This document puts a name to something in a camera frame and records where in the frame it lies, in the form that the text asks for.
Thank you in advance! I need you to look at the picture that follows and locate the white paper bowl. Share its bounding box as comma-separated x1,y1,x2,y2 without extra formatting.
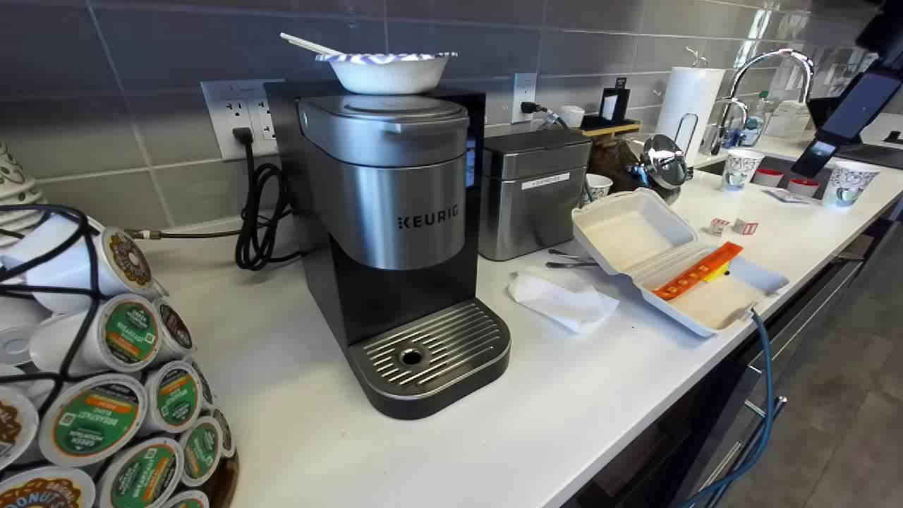
328,50,453,95

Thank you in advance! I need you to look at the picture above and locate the black power cord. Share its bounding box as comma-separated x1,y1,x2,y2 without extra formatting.
230,124,302,275

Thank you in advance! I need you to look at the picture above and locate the black wire pod carousel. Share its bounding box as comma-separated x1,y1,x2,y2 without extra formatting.
0,204,240,508

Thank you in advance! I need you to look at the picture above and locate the wooden shelf rack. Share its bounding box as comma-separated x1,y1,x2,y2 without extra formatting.
578,122,641,139

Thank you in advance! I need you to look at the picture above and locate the orange strip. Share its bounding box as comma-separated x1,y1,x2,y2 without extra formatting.
658,242,741,303

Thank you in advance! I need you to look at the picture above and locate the brown lid coffee pod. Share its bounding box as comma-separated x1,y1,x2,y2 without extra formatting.
41,225,158,303

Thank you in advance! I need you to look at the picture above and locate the green lid coffee pod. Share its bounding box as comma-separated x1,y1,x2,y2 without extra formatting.
27,290,167,376
40,373,146,466

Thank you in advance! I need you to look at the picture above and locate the white foam clamshell container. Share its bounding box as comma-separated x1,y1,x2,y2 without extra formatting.
573,191,788,337

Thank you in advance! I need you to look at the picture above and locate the paper towel roll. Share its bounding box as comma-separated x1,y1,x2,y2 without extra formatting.
658,69,724,164

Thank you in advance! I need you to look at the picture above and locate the blue cable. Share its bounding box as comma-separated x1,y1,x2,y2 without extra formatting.
678,306,791,508

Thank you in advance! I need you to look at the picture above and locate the chrome sink faucet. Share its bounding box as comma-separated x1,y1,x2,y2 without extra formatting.
717,45,819,159

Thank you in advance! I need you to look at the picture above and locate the white plastic spoon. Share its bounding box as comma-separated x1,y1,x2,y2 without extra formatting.
278,32,345,56

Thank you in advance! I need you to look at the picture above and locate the patterned paper cup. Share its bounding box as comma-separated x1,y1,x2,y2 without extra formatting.
824,160,878,208
586,173,611,200
721,148,762,188

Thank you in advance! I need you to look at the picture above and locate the white wall outlet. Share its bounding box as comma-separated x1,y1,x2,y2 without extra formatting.
201,80,277,160

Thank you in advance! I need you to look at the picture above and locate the silver Keurig coffee maker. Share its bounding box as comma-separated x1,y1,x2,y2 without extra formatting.
294,90,511,421

